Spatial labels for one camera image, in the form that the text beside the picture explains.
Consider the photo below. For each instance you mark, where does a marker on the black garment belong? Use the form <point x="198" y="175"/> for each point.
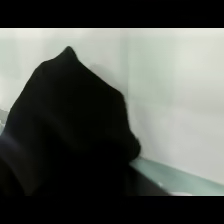
<point x="66" y="126"/>

